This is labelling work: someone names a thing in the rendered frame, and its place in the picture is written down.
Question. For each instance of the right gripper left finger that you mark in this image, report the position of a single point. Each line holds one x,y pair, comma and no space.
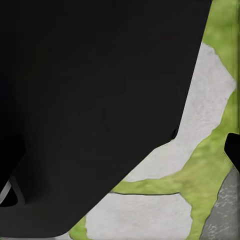
12,149

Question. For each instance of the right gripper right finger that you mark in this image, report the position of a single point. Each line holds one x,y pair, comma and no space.
232,149

